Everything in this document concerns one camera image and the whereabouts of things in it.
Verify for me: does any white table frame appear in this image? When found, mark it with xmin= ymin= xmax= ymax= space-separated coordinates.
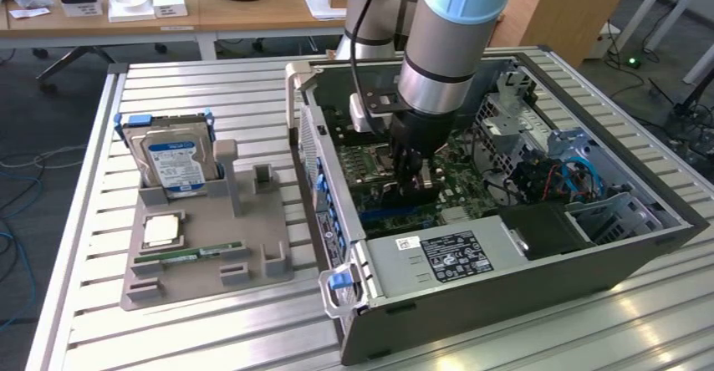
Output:
xmin=613 ymin=0 xmax=714 ymax=86

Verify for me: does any silver CPU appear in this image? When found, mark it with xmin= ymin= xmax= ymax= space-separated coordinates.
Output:
xmin=142 ymin=215 xmax=181 ymax=249

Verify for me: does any silver drive cage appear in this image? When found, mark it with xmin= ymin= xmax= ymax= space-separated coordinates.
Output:
xmin=473 ymin=93 xmax=560 ymax=167

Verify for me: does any wooden desk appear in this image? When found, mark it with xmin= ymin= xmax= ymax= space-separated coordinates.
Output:
xmin=198 ymin=0 xmax=508 ymax=61
xmin=0 ymin=0 xmax=206 ymax=61

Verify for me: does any white floor cable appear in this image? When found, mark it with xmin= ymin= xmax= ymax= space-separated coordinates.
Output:
xmin=0 ymin=145 xmax=86 ymax=170

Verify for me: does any black wire bundle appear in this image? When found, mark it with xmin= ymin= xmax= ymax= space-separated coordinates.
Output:
xmin=510 ymin=161 xmax=552 ymax=203

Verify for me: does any small white box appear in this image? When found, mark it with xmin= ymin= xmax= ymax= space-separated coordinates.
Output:
xmin=151 ymin=0 xmax=187 ymax=19

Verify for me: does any grey power supply unit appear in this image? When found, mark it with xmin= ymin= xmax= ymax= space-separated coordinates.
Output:
xmin=350 ymin=216 xmax=529 ymax=307

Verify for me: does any green motherboard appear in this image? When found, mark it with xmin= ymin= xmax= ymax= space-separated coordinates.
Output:
xmin=323 ymin=109 xmax=504 ymax=241

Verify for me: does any grey parts rack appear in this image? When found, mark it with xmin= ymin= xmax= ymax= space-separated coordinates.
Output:
xmin=119 ymin=139 xmax=297 ymax=312

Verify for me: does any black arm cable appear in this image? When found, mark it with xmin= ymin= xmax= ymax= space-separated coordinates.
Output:
xmin=349 ymin=0 xmax=390 ymax=134

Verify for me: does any stack of white papers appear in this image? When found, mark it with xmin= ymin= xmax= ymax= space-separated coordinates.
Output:
xmin=302 ymin=0 xmax=350 ymax=20

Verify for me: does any green RAM stick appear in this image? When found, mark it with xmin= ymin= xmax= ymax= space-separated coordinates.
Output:
xmin=133 ymin=241 xmax=245 ymax=266

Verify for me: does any wooden cabinet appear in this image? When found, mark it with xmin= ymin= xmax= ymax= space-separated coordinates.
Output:
xmin=488 ymin=0 xmax=641 ymax=67

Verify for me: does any silver disk bay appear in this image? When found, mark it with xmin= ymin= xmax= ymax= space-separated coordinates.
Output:
xmin=566 ymin=193 xmax=665 ymax=242

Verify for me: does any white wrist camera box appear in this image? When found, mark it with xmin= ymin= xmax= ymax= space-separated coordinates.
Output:
xmin=349 ymin=91 xmax=409 ymax=135

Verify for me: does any black and white box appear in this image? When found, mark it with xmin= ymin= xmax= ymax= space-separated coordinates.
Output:
xmin=58 ymin=0 xmax=105 ymax=18

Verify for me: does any open dark PC case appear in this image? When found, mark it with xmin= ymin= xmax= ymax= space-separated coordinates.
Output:
xmin=283 ymin=51 xmax=713 ymax=367

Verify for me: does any black chair base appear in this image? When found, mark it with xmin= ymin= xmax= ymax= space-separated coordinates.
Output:
xmin=33 ymin=44 xmax=119 ymax=94

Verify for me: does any flat white box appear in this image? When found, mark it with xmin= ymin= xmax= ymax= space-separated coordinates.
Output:
xmin=106 ymin=1 xmax=158 ymax=24

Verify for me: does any hard disk in blue caddy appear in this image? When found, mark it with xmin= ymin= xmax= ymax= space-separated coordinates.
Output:
xmin=111 ymin=109 xmax=222 ymax=201

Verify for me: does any red wire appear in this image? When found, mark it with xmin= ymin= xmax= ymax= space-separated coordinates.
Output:
xmin=546 ymin=165 xmax=565 ymax=199

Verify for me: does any black graphics card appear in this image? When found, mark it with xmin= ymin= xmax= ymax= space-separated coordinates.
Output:
xmin=382 ymin=180 xmax=440 ymax=212

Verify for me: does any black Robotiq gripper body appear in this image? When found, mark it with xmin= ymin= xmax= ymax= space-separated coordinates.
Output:
xmin=389 ymin=109 xmax=457 ymax=159

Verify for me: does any CPU socket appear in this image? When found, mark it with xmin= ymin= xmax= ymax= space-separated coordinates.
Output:
xmin=365 ymin=141 xmax=397 ymax=180

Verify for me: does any black tripod stand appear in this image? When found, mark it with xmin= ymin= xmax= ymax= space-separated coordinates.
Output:
xmin=650 ymin=65 xmax=714 ymax=155

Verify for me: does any white box with red dot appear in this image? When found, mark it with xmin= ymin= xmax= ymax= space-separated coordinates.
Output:
xmin=590 ymin=22 xmax=624 ymax=61

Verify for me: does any blue floor cable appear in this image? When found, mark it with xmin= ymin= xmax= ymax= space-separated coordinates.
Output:
xmin=0 ymin=170 xmax=45 ymax=330

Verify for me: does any blue wire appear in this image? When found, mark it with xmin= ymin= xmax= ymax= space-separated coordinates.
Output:
xmin=557 ymin=160 xmax=608 ymax=201

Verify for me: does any blue expansion slot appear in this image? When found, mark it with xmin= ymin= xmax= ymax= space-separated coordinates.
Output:
xmin=358 ymin=206 xmax=418 ymax=222

